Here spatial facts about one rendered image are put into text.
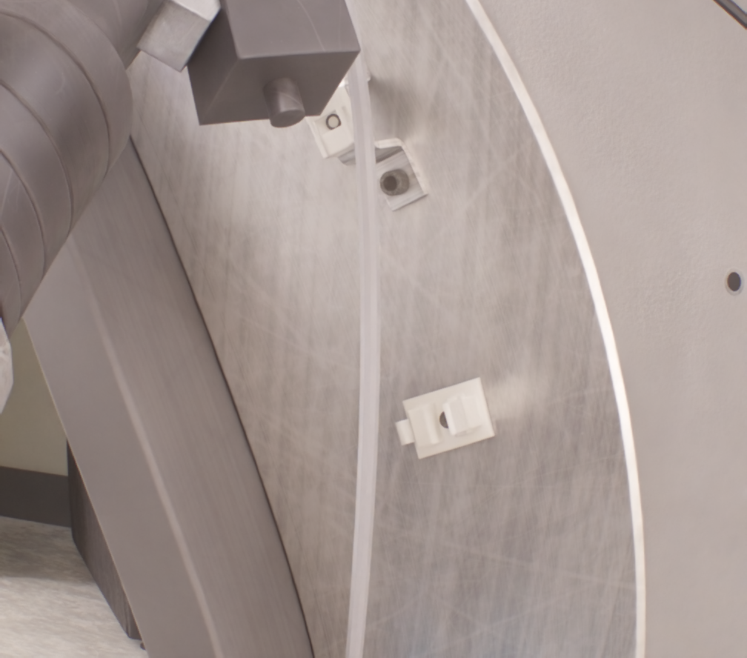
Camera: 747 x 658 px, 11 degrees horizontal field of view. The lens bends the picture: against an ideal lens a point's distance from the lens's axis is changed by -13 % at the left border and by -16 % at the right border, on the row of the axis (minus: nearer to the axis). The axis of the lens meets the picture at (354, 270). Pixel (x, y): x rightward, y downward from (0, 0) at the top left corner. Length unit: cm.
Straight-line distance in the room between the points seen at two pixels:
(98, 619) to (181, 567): 493
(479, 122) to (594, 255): 4
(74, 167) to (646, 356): 18
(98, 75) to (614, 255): 16
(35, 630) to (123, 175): 472
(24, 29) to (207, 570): 19
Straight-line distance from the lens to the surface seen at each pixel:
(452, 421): 100
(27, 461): 660
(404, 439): 102
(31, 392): 657
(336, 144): 101
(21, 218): 88
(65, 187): 89
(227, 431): 105
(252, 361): 105
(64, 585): 615
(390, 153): 102
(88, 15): 90
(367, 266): 99
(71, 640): 574
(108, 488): 102
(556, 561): 101
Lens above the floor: 154
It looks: 9 degrees down
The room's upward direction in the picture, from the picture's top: 4 degrees clockwise
